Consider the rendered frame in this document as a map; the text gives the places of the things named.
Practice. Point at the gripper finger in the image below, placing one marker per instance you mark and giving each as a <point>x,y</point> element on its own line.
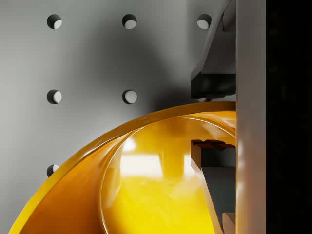
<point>219,185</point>
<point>214,83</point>

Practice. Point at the yellow bowl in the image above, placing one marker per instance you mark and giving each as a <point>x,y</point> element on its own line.
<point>146,195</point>

